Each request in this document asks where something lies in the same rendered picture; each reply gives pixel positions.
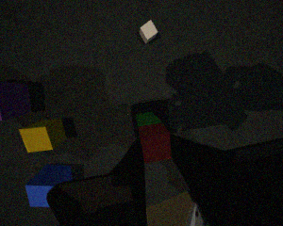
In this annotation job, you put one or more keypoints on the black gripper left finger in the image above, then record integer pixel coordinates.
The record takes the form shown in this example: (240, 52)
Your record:
(123, 186)

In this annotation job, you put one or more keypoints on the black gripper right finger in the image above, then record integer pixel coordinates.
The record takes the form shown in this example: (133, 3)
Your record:
(213, 174)

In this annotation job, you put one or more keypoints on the green block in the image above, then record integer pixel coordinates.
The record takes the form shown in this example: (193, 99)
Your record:
(142, 115)
(148, 120)

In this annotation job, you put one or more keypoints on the purple block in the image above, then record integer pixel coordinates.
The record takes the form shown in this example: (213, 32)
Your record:
(14, 100)

